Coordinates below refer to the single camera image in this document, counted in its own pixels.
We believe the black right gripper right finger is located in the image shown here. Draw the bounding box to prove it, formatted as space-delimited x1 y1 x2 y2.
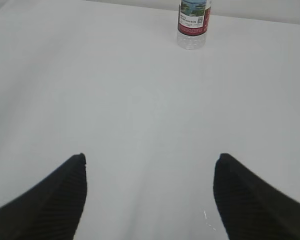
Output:
213 153 300 240

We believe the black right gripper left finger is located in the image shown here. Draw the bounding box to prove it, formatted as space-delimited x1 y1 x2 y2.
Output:
0 153 87 240

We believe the clear plastic water bottle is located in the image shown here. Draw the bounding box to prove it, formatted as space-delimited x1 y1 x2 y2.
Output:
177 0 212 50

